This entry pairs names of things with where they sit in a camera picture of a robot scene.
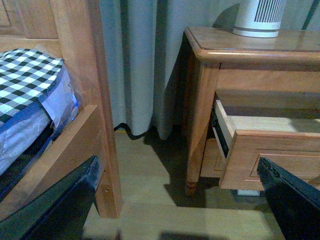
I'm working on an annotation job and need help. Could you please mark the plastic wrapped mattress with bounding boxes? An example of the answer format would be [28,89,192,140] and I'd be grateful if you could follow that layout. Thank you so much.
[0,66,79,174]

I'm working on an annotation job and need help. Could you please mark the black white checkered bedsheet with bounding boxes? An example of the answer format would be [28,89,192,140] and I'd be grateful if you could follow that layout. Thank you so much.
[0,48,64,125]

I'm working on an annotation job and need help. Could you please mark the wooden drawer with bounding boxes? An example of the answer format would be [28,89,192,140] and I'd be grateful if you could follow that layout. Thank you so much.
[200,138,226,178]
[211,99,320,191]

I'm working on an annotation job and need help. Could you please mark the wooden nightstand cabinet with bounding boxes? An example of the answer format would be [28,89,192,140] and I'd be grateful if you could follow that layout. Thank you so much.
[183,27,320,196]

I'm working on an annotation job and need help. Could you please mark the grey left curtain panel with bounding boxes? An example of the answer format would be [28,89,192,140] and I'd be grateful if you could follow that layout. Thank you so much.
[99,0,320,141]

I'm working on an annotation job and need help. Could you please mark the white floor power strip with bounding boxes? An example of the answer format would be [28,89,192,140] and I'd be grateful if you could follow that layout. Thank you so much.
[234,189,261,197]

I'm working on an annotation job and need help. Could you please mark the wooden bottom drawer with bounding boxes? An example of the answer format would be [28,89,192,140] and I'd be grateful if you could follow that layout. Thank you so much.
[200,138,226,178]

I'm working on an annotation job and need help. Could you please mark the wooden bed frame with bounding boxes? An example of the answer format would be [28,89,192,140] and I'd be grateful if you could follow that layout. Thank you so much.
[0,0,123,219]

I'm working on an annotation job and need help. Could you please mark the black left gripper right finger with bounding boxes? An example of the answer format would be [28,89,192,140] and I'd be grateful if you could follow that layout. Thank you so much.
[257,157,320,240]

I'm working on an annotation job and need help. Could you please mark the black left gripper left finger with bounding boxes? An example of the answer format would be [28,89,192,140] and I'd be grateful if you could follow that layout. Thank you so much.
[0,155,100,240]

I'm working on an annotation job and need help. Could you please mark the white slatted air purifier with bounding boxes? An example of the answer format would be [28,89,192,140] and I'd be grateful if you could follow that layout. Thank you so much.
[232,0,286,38]

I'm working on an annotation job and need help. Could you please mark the wooden top drawer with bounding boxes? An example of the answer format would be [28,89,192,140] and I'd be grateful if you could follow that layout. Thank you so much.
[211,99,320,191]

